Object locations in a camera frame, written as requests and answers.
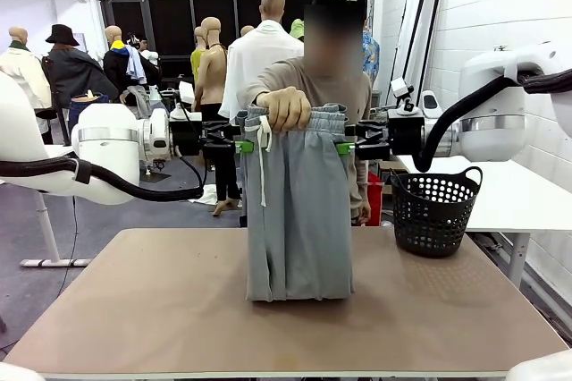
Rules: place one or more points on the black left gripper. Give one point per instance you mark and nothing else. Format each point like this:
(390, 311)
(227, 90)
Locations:
(187, 137)

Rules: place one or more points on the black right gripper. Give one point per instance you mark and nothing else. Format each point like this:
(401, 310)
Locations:
(404, 137)

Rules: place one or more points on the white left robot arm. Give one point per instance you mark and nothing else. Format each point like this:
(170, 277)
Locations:
(107, 139)

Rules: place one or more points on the person's left forearm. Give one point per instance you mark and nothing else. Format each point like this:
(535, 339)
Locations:
(359, 184)

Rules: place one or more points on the person's right forearm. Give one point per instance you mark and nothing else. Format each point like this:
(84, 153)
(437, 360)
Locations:
(268, 81)

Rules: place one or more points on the person's right hand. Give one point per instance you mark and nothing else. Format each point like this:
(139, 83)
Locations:
(288, 110)

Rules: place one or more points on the person's left hand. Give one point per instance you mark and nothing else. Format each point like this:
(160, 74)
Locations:
(364, 214)

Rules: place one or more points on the brown cardboard box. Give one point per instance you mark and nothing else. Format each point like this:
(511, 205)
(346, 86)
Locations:
(389, 168)

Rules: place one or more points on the red bin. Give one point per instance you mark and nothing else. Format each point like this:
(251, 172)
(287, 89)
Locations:
(376, 197)

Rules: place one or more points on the white cloth on floor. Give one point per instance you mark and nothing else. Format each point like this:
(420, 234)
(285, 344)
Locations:
(207, 197)

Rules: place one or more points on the person in beige sweater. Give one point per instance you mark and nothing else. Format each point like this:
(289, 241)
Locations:
(333, 90)

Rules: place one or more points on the bare mannequin in black trousers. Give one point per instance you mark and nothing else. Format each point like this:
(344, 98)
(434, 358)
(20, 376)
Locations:
(213, 77)

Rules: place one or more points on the white ironing stand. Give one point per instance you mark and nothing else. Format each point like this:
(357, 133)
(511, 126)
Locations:
(164, 94)

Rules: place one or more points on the mannequin in yellow dress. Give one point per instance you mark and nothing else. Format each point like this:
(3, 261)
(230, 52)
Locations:
(195, 59)

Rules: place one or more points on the mannequin in blue floral shirt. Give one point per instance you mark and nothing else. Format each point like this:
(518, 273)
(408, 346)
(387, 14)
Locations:
(372, 54)

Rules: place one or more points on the mannequin in white shirt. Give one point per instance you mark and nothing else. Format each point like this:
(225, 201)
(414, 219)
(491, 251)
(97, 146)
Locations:
(259, 54)

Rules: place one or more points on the black perforated plastic basket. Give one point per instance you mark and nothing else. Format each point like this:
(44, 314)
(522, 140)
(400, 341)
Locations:
(431, 220)

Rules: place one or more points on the bare mannequin head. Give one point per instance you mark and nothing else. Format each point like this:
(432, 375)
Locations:
(247, 31)

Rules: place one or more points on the mannequin with yellow blue clothes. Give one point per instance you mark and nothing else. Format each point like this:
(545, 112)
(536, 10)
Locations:
(120, 63)

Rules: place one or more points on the black framed white panel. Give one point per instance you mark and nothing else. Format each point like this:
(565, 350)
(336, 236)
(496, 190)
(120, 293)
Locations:
(413, 19)
(435, 19)

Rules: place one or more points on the green hat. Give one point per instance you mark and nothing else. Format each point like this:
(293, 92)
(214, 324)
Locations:
(297, 30)

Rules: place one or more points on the white side table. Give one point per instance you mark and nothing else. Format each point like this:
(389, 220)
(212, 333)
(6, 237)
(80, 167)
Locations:
(514, 202)

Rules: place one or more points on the mannequin in black coat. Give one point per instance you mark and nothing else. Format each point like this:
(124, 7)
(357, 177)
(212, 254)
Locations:
(76, 72)

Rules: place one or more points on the black tripod stand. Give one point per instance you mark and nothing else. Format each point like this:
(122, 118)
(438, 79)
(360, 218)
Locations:
(502, 47)

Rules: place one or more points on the black brimmed hat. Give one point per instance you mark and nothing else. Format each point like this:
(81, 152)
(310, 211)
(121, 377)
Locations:
(62, 36)

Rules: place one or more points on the mannequin in cream jacket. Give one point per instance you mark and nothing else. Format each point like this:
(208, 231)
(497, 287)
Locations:
(22, 68)

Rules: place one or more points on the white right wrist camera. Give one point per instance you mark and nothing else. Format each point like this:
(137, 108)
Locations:
(401, 87)

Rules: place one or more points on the white pedestal table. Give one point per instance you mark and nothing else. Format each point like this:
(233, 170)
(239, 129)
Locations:
(48, 229)

